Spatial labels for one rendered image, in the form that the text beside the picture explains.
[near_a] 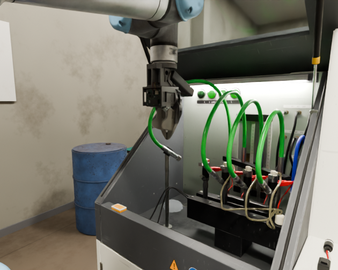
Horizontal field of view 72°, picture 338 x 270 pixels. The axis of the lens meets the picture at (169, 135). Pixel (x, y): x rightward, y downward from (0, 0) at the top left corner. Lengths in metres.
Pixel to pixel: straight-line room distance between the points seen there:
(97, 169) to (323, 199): 1.97
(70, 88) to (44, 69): 0.35
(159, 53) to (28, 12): 2.49
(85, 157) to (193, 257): 1.84
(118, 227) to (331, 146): 0.72
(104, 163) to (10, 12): 1.72
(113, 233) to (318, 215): 0.67
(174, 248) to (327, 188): 0.45
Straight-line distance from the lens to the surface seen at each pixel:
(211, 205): 0.88
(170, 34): 0.66
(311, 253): 0.72
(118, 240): 0.95
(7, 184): 2.91
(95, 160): 2.37
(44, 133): 2.98
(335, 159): 0.78
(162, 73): 0.64
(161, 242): 0.78
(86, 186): 2.48
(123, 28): 0.59
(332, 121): 0.79
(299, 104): 1.04
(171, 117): 0.67
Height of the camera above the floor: 1.34
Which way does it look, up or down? 8 degrees down
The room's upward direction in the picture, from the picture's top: straight up
